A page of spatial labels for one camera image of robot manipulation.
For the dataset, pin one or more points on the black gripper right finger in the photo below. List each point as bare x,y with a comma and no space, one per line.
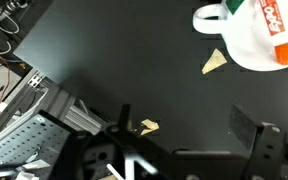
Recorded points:
247,130

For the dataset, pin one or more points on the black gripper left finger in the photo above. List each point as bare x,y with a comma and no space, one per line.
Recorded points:
125,116

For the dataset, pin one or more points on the red Expo marker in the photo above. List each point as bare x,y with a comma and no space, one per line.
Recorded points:
272,20

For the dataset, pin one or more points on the beige tape scrap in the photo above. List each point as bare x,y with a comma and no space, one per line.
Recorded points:
149,125
214,62

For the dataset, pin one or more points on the white paper scrap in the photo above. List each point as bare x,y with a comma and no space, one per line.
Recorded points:
25,175
34,164
2,173

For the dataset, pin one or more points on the aluminium extrusion rail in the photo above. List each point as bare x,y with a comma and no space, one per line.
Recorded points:
80,116

